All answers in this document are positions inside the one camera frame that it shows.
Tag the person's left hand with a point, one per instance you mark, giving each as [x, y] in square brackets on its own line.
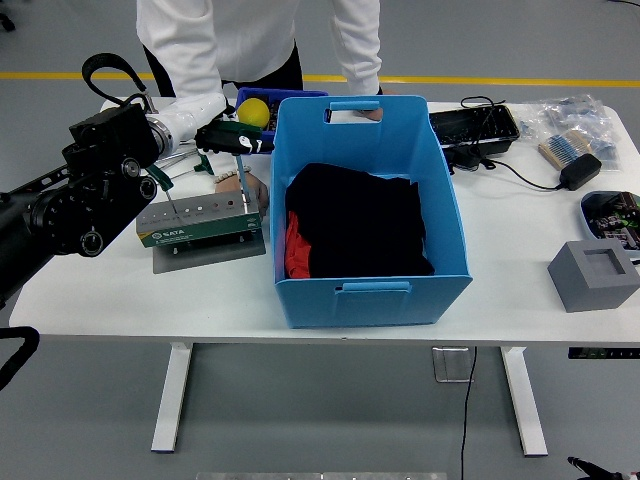
[372, 114]

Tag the person's right hand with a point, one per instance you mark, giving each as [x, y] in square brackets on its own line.
[230, 186]

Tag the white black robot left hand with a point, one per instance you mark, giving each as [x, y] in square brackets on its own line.
[200, 117]

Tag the red cloth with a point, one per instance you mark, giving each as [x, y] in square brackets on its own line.
[297, 250]

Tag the light blue shallow tray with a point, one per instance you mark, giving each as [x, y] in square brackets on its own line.
[586, 215]

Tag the black chair caster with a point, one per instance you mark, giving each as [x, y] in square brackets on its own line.
[6, 21]

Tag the white table leg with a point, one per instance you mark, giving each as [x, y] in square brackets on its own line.
[525, 400]
[172, 400]

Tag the taped resistor strip bundle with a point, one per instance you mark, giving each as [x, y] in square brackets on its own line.
[562, 147]

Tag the clear bags of blue resistors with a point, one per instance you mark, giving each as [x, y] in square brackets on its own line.
[580, 112]

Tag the green silver SATA tool stand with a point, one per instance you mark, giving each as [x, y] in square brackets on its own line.
[200, 235]

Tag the black table control panel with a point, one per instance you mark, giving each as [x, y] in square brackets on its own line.
[600, 353]

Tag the black rectangular tray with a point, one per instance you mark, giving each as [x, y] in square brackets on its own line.
[470, 125]

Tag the small dark blue bin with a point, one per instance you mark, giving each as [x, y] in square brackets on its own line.
[260, 93]

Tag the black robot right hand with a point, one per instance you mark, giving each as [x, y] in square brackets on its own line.
[582, 465]

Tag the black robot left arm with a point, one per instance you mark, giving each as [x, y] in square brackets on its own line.
[75, 210]

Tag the metal floor plate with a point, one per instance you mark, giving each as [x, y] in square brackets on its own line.
[450, 367]

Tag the yellow ball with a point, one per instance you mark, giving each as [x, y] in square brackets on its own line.
[254, 112]

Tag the grey block with square recess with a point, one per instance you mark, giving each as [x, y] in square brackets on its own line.
[585, 290]

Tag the mixed electronic parts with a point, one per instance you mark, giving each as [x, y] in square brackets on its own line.
[615, 220]

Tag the dark brown small parts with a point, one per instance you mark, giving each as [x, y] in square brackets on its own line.
[275, 107]

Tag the large light blue folding box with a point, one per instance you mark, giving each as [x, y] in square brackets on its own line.
[370, 305]

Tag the black cloth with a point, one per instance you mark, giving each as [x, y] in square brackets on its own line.
[360, 220]

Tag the person's right forearm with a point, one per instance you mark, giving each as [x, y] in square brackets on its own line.
[185, 65]

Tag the person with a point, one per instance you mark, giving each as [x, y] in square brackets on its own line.
[260, 35]

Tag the person's left forearm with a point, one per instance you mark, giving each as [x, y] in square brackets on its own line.
[357, 55]

